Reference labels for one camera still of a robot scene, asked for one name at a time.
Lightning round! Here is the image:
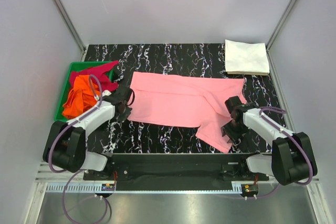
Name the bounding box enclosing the green plastic bin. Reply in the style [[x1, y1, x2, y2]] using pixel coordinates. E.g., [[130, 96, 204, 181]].
[[54, 67, 118, 121]]

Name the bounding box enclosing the white folded cloth stack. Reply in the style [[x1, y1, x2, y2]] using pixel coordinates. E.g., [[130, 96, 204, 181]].
[[225, 39, 270, 72]]

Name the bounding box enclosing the orange t shirt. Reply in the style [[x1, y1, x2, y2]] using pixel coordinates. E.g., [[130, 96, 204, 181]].
[[62, 75, 101, 120]]

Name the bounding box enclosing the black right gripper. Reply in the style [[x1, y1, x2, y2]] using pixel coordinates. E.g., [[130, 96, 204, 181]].
[[220, 120, 250, 144]]

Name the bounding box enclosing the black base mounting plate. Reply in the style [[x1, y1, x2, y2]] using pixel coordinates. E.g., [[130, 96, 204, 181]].
[[89, 154, 263, 180]]

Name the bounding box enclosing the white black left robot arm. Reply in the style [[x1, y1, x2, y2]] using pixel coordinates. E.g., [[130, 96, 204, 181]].
[[43, 86, 135, 180]]

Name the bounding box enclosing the right aluminium corner post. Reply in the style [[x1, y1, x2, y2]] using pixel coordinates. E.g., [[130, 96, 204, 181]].
[[265, 0, 315, 51]]

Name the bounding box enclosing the magenta t shirt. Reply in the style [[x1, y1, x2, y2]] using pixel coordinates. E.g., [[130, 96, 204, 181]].
[[69, 60, 119, 92]]

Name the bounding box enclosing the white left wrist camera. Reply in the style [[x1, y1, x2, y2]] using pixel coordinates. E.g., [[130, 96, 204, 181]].
[[102, 90, 111, 97]]

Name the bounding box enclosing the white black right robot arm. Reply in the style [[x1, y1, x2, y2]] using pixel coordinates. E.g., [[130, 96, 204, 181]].
[[221, 96, 318, 186]]

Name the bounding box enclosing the wooden board under cloth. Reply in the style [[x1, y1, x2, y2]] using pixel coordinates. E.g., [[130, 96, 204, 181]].
[[226, 71, 270, 76]]

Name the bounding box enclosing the left aluminium corner post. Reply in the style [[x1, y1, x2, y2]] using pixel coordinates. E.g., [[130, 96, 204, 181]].
[[52, 0, 86, 55]]

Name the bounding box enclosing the aluminium corner post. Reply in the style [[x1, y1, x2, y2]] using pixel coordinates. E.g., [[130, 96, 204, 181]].
[[265, 0, 315, 51], [52, 0, 86, 55]]

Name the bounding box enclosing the pink t shirt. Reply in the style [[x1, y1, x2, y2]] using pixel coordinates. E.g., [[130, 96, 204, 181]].
[[129, 72, 246, 153]]

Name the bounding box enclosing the aluminium front frame rail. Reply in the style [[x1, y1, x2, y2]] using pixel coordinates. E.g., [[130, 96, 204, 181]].
[[34, 162, 323, 196]]

